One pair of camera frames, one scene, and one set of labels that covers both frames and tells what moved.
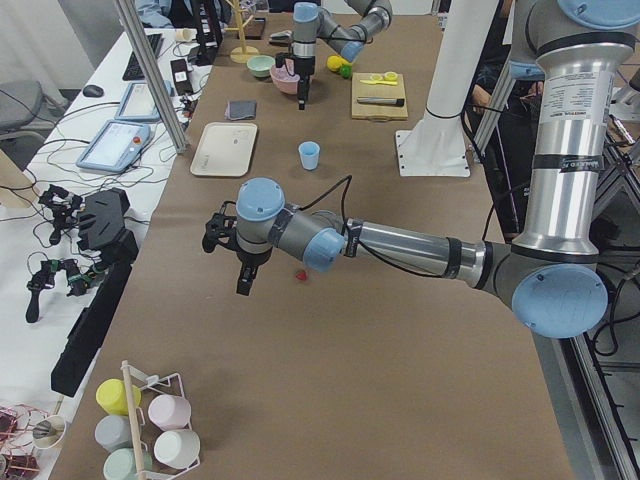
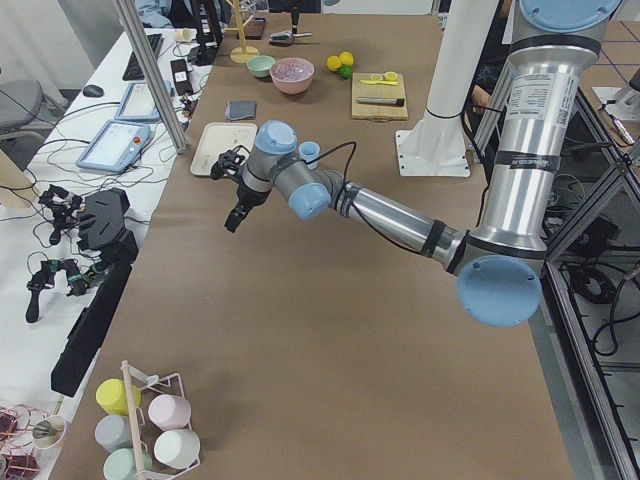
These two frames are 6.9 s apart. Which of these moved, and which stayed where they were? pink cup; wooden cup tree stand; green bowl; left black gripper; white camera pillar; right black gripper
Moved: right black gripper; left black gripper
Stayed: white camera pillar; wooden cup tree stand; green bowl; pink cup
